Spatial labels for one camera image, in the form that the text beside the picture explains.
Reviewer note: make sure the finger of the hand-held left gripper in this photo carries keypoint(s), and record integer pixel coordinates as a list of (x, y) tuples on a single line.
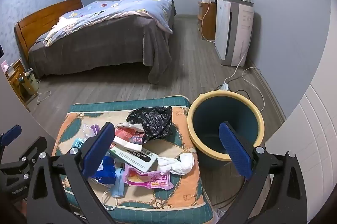
[(10, 133)]

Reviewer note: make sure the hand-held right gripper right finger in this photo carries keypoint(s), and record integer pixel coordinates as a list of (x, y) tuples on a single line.
[(234, 150)]

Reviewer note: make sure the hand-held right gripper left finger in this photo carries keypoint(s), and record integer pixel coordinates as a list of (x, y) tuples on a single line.
[(96, 153)]

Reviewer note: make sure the blue plastic packet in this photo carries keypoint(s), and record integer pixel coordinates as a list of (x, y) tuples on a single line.
[(105, 170)]

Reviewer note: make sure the blue face mask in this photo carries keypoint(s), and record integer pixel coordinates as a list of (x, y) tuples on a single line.
[(119, 183)]

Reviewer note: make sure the teal bucket with yellow rim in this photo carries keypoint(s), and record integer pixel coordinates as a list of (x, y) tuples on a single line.
[(210, 113)]

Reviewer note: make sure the white tissue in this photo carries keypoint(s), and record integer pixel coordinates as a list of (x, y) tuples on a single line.
[(175, 163)]

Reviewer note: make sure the black plastic bag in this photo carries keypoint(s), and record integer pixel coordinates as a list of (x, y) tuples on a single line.
[(152, 121)]

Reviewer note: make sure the small teal packet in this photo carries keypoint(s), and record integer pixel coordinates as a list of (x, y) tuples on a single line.
[(78, 143)]

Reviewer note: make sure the small purple wrapper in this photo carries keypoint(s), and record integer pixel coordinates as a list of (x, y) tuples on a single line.
[(95, 130)]

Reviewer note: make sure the clear plastic wrapper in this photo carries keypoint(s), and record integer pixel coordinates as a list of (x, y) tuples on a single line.
[(86, 132)]

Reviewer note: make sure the grey cabinet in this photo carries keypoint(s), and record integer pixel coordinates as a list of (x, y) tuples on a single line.
[(26, 113)]

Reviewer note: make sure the red and white snack packet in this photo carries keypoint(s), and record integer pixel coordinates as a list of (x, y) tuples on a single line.
[(129, 137)]

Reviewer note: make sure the white and green box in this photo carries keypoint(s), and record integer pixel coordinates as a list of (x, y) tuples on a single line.
[(134, 158)]

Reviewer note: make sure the wooden nightstand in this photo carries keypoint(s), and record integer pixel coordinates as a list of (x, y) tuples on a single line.
[(14, 82)]

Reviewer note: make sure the small lined waste bin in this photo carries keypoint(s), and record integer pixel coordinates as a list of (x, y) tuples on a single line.
[(29, 82)]

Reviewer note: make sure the pink snack packet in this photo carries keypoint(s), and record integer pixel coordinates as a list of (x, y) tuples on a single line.
[(147, 179)]

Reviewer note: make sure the white power strip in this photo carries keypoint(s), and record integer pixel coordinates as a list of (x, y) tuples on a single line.
[(223, 87)]

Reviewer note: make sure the pink box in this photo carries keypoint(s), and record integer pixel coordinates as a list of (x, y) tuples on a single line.
[(4, 66)]

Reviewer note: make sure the white wardrobe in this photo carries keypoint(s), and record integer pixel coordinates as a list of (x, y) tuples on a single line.
[(310, 147)]

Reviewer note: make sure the patterned teal and orange cushion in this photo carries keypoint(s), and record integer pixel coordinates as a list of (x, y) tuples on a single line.
[(163, 200)]

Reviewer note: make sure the bed with grey blanket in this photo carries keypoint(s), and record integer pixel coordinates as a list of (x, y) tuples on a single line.
[(105, 42)]

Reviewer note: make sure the white floral cloth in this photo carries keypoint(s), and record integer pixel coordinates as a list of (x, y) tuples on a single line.
[(59, 29)]

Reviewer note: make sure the white air purifier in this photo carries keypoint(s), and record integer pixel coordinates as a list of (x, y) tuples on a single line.
[(237, 32)]

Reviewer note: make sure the wooden cabinet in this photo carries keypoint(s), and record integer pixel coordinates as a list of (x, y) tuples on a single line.
[(208, 21)]

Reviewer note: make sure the blue printed quilt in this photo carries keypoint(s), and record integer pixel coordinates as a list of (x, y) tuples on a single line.
[(126, 8)]

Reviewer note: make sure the wooden bed frame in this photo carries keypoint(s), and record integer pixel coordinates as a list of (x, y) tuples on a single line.
[(39, 19)]

